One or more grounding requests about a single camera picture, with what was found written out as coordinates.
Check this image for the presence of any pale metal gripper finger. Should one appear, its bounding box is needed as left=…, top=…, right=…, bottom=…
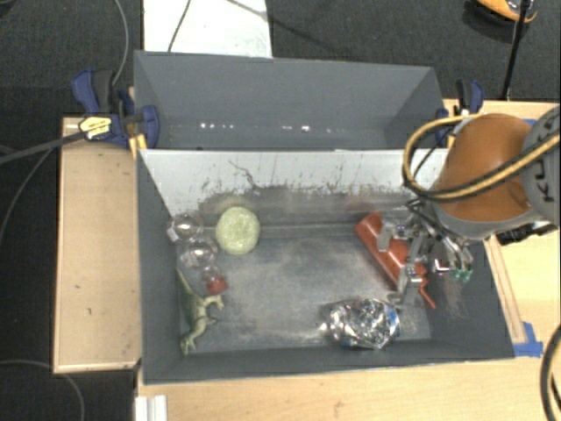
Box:
left=387, top=265, right=429, bottom=308
left=376, top=220, right=415, bottom=254

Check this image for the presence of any red-brown flat block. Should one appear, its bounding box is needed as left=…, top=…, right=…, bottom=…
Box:
left=353, top=210, right=437, bottom=310

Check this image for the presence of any grey metal bin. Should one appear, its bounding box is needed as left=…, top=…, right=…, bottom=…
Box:
left=131, top=49, right=516, bottom=386

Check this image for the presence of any pale green ball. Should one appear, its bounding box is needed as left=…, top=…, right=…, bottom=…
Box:
left=215, top=206, right=261, bottom=255

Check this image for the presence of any clear bottle with red cap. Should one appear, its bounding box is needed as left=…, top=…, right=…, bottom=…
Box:
left=165, top=212, right=229, bottom=297

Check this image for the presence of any green toy dinosaur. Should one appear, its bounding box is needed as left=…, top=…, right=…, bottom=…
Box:
left=175, top=268, right=225, bottom=356

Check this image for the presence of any pale wood flat board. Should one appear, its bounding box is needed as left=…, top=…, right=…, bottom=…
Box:
left=52, top=116, right=144, bottom=375

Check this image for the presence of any black cylinder on white bracket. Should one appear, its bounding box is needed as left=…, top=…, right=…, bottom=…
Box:
left=496, top=221, right=557, bottom=246

